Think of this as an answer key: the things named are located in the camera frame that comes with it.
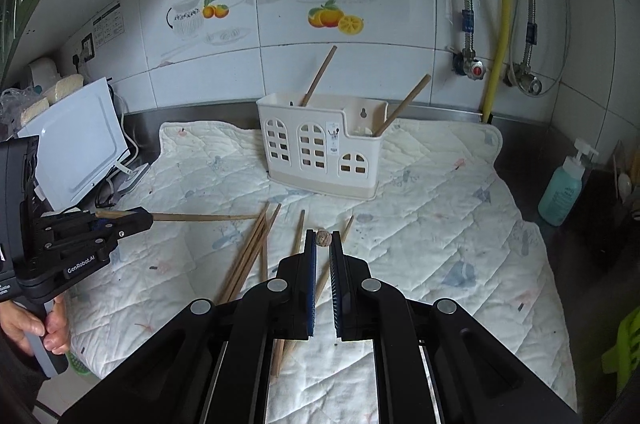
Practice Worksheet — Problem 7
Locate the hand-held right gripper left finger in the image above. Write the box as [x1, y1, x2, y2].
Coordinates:
[59, 230, 319, 424]

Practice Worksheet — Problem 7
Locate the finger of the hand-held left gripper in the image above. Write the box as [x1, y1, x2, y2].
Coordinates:
[47, 207, 153, 235]
[45, 231, 121, 255]

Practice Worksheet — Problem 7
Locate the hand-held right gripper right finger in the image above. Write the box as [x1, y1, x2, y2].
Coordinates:
[327, 231, 583, 424]

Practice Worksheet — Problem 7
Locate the brown wooden chopstick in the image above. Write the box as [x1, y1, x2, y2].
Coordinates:
[374, 74, 432, 138]
[95, 210, 262, 223]
[300, 45, 338, 107]

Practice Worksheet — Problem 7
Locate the pile of wooden chopsticks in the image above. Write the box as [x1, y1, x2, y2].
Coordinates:
[216, 202, 356, 377]

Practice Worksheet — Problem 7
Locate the white plastic utensil holder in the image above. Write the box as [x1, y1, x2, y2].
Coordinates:
[256, 92, 388, 201]

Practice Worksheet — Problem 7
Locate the person's left hand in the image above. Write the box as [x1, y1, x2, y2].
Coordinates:
[0, 295, 71, 357]

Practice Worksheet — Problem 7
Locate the white kitchen appliance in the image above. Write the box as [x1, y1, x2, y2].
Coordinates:
[15, 76, 131, 215]

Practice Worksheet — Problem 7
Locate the yellow sponge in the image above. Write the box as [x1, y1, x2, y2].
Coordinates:
[44, 74, 85, 102]
[20, 96, 51, 125]

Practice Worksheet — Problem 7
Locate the clear plastic bag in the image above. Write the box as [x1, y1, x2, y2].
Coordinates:
[0, 86, 32, 140]

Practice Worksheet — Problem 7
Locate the white quilted mat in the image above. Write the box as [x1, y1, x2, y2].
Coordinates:
[65, 120, 578, 424]

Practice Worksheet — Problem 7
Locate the green plastic strainer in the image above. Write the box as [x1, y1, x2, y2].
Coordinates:
[65, 349, 93, 377]

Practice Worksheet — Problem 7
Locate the teal pump soap bottle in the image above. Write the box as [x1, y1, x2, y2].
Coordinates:
[537, 138, 600, 227]

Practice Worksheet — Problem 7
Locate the green plastic basket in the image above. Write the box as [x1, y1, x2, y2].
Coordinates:
[602, 306, 640, 380]

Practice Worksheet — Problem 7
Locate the white power cable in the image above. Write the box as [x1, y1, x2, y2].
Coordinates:
[112, 96, 143, 177]

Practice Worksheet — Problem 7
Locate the wall label sticker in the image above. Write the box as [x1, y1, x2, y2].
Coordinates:
[92, 2, 125, 47]

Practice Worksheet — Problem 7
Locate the metal valve with red handle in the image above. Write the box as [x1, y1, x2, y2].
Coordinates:
[452, 46, 487, 81]

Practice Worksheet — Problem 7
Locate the metal hose valve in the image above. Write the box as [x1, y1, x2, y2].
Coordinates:
[505, 61, 543, 97]

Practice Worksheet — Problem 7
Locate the yellow gas hose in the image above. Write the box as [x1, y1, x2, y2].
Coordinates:
[481, 0, 520, 125]

